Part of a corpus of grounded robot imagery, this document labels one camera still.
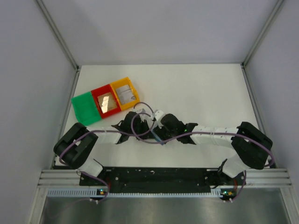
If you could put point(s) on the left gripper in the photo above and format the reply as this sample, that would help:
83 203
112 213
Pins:
144 124

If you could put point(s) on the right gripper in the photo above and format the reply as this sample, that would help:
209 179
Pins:
160 130

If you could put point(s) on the blue leather card holder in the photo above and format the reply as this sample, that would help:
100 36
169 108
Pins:
157 138

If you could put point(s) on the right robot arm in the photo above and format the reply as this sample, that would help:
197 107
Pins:
252 147

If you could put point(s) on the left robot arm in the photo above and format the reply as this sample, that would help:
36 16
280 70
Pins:
75 147

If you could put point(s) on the silver cards in yellow bin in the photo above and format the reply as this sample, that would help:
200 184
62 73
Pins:
125 94

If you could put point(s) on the gold cards in red bin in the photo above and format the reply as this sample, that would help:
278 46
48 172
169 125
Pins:
107 102

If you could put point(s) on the red plastic bin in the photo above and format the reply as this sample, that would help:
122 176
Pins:
100 91

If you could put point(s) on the yellow plastic bin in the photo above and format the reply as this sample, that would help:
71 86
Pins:
122 82

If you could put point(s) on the green plastic bin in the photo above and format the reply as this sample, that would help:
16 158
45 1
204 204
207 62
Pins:
85 109

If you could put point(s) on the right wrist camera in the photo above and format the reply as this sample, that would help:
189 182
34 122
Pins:
157 115

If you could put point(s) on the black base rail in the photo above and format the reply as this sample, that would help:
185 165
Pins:
165 180

